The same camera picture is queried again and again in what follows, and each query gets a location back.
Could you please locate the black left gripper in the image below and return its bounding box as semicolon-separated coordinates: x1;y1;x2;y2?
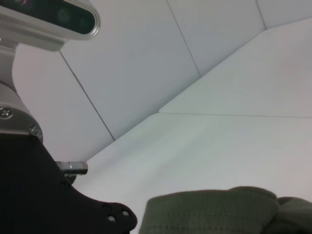
0;133;138;234

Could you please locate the dark green FREE! t-shirt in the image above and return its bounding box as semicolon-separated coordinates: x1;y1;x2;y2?
138;186;312;234

